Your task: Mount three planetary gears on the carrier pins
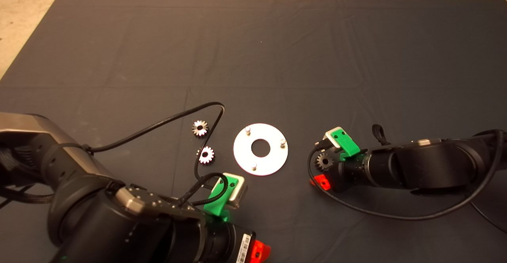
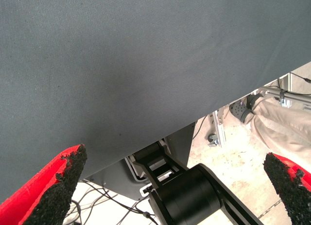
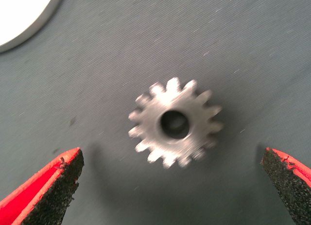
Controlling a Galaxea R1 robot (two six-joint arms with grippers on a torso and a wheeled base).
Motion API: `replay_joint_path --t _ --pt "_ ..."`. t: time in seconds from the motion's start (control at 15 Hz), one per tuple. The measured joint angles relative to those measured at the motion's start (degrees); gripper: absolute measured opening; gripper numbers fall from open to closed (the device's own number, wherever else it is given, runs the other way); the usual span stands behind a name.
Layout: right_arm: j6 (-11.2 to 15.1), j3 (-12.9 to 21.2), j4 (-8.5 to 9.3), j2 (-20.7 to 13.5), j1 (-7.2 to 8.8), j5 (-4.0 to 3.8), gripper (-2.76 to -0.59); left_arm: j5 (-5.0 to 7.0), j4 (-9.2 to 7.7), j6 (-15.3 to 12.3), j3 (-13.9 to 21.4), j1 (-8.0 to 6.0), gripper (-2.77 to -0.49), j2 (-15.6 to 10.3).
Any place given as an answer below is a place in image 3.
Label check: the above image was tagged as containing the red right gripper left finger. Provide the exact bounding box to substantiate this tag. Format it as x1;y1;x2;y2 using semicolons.
0;147;85;225

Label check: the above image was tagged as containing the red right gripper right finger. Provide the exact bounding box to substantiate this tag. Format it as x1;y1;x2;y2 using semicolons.
260;147;311;225

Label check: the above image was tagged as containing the small steel planetary gear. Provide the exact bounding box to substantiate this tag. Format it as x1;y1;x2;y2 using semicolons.
128;76;224;169

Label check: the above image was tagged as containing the dark grey table cloth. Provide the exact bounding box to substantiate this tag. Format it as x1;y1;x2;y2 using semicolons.
0;0;311;225

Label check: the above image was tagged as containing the white round base plate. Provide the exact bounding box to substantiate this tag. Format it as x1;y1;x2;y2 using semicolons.
0;0;64;53

